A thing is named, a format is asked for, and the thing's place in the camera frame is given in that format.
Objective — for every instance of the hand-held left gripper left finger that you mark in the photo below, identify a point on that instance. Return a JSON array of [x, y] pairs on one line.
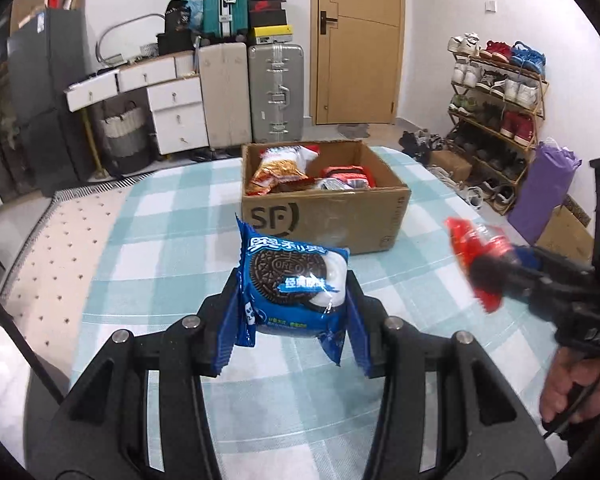
[[215, 325]]

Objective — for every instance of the blue plastic bag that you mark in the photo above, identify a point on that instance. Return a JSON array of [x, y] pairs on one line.
[[196, 12]]

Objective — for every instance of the flat brown carton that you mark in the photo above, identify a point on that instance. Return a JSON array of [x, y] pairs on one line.
[[565, 237]]

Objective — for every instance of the wooden door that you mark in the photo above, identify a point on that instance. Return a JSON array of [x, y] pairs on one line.
[[360, 70]]

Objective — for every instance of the small red snack packet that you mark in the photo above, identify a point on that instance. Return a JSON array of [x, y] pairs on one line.
[[472, 240]]

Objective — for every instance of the beige dotted rug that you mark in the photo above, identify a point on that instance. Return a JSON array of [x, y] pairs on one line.
[[55, 260]]

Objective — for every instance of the labelled brown carton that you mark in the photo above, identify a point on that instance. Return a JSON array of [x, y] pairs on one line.
[[27, 19]]

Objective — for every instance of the silver suitcase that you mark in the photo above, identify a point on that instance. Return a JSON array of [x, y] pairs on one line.
[[276, 92]]

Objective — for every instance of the small white basket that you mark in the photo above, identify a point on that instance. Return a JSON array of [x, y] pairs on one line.
[[149, 50]]

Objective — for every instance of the brown cardboard box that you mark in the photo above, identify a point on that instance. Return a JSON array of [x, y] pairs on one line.
[[330, 220]]

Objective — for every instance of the teal checked tablecloth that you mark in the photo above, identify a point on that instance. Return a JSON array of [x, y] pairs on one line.
[[155, 240]]

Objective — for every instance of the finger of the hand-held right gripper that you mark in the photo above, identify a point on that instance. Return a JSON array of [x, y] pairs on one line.
[[527, 256], [530, 287]]

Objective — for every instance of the purple gift bag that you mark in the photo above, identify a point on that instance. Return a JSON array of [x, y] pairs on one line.
[[542, 195]]

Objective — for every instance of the white drawer desk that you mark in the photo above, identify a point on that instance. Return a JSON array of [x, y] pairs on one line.
[[177, 120]]

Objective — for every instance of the beige suitcase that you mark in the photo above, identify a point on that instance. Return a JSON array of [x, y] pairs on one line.
[[225, 95]]

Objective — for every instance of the blue cookie packet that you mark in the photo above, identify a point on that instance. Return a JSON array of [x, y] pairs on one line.
[[285, 280]]

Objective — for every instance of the woven laundry basket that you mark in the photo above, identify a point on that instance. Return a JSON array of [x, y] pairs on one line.
[[125, 140]]

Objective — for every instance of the grey door mat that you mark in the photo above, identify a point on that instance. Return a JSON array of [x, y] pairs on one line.
[[354, 130]]

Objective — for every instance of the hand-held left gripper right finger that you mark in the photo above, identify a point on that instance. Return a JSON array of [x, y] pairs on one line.
[[365, 330]]

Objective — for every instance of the wooden broom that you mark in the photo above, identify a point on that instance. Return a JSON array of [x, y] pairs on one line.
[[92, 150]]

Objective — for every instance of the small brown carton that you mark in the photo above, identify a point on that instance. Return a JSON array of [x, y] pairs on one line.
[[450, 165]]

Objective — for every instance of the pile of loose shoes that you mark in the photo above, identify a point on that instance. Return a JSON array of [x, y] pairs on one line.
[[420, 142]]

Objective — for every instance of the plain black shoe box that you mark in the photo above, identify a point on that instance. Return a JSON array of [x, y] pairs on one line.
[[269, 19]]

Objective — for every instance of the black shoe box red logo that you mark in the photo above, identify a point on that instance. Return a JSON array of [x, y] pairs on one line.
[[266, 5]]

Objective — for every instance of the person's right hand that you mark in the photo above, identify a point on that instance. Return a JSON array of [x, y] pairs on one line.
[[565, 390]]

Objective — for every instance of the metal shoe rack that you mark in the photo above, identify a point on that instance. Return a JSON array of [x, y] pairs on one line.
[[527, 152]]

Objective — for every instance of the dark grey refrigerator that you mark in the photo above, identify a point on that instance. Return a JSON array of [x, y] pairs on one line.
[[45, 100]]

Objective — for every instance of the black bag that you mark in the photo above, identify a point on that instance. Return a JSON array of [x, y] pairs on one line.
[[177, 17]]

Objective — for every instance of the red packet with dark window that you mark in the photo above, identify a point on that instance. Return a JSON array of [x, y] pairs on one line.
[[345, 172], [359, 183]]

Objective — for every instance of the teal suitcase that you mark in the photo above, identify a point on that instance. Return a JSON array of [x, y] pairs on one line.
[[225, 0]]

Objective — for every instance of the black storage box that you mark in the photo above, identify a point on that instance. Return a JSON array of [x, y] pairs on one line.
[[176, 44]]

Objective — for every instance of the oval metal hoop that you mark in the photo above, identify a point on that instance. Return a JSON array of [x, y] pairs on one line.
[[100, 42]]

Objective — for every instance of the white noodle snack packet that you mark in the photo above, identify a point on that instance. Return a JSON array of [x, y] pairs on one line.
[[275, 170]]

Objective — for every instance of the rows of assorted shoes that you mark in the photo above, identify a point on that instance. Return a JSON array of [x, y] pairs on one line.
[[515, 125]]

